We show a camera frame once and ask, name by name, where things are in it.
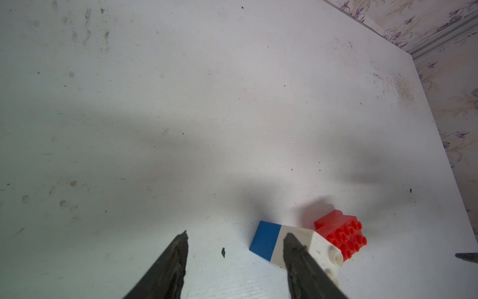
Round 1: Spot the red curved lego brick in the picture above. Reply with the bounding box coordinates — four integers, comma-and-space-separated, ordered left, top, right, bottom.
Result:
314, 209, 343, 230

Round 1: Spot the long red lego brick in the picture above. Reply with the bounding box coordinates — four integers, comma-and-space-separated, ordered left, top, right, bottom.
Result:
326, 215, 368, 261

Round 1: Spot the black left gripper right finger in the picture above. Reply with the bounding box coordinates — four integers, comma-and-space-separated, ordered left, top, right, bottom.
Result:
283, 233, 347, 299

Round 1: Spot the blue lego brick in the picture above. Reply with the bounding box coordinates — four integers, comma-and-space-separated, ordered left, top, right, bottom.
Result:
249, 221, 281, 262

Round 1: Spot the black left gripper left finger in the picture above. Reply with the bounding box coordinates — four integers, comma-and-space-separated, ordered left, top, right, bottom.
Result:
124, 232, 189, 299

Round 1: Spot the white lego brick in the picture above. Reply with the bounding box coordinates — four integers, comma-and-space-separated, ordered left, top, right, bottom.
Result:
270, 225, 344, 287

